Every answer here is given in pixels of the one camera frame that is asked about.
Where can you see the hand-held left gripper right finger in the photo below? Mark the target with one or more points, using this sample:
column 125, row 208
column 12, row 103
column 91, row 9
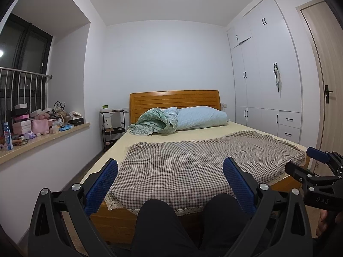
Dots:
column 238, row 184

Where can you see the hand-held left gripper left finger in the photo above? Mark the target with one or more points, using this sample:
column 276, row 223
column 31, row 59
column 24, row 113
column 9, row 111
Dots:
column 103, row 184

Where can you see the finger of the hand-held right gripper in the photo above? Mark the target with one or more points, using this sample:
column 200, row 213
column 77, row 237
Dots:
column 317, row 154
column 296, row 170

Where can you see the person's right hand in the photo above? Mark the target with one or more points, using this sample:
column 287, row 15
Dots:
column 324, row 222

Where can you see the person's black-trousered legs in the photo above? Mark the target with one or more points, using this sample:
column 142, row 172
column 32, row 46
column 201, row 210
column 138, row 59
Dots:
column 233, row 225

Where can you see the brown checkered blanket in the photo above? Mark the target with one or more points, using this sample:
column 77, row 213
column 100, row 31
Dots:
column 187, row 166

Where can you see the black metal bedside rack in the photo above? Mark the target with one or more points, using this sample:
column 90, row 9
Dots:
column 115, row 131

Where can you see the white cylindrical container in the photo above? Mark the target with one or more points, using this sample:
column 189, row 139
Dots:
column 108, row 122

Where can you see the cream bed sheet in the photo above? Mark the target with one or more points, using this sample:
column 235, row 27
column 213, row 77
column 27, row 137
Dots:
column 150, row 139

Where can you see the beige window sill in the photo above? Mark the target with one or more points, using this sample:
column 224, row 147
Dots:
column 53, row 136

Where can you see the black flat box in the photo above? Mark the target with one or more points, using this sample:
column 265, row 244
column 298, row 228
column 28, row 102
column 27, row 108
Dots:
column 76, row 121

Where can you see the person's left leg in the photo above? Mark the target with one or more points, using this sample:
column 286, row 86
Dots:
column 160, row 230

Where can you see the light blue pillow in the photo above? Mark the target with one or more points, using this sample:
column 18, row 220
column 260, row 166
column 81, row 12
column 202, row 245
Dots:
column 201, row 117

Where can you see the green floral quilt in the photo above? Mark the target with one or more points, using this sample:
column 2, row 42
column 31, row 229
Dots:
column 152, row 123

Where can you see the pink pouch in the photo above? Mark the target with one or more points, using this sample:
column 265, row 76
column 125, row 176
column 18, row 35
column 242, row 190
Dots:
column 40, row 126

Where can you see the grey cloth hanging on wardrobe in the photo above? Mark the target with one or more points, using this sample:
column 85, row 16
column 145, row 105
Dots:
column 277, row 77

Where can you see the wood grain door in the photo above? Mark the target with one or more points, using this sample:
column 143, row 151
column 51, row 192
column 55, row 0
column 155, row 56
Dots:
column 321, row 59

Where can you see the blue drink bottle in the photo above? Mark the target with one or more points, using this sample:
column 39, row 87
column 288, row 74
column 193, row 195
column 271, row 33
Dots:
column 8, row 138

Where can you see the white wardrobe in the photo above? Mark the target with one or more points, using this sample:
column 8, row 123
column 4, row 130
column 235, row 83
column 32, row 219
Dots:
column 268, row 45

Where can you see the metal window railing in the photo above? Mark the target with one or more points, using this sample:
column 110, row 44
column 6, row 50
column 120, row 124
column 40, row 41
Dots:
column 24, row 85

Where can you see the dark window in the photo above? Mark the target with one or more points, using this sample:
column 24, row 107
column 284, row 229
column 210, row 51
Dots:
column 24, row 45

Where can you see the wooden bed frame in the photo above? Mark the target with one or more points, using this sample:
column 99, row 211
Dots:
column 174, row 101

